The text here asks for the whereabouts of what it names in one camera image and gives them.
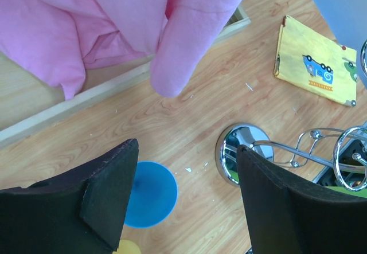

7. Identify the pink t-shirt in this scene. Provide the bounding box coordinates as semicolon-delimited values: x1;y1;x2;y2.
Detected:
1;0;242;100

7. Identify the blue wine glass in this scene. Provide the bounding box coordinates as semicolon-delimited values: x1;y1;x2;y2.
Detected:
125;161;178;229

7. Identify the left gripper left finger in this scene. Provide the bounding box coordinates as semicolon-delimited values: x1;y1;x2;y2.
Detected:
1;139;138;253

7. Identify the yellow plastic wine glass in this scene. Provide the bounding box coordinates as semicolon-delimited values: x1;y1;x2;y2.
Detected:
113;239;141;254

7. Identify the chrome wine glass rack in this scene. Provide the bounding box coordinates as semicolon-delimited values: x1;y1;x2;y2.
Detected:
214;38;367;193

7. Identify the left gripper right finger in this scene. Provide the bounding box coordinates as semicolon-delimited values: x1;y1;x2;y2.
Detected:
237;145;366;253

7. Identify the green plastic wine glass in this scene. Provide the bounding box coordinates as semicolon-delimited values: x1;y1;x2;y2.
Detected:
232;170;367;200

